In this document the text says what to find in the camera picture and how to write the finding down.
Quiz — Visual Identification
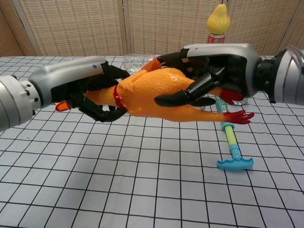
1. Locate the clear plastic water bottle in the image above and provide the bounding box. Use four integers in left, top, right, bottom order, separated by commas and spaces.
123, 54, 160, 73

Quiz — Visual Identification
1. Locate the blue green water pump toy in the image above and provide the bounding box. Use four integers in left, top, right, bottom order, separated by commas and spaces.
215, 96, 254, 171

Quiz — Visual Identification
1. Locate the woven folding screen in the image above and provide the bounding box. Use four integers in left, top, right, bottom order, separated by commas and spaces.
0, 0, 304, 57

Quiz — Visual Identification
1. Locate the yellow pear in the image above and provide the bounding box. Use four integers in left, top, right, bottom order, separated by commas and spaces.
206, 3, 231, 35

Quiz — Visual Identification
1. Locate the checked grey tablecloth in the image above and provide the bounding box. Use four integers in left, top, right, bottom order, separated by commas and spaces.
0, 56, 304, 228

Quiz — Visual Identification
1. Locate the orange drink can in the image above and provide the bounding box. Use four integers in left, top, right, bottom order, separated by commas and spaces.
207, 33, 228, 45

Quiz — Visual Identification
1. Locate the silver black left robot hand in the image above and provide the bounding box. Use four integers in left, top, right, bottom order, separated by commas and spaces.
28, 56, 131, 123

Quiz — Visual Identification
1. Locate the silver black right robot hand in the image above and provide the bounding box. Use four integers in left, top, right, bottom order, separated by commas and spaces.
142, 43, 264, 107

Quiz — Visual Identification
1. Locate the orange rubber chicken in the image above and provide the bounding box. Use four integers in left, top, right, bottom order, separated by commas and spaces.
55, 67, 255, 124

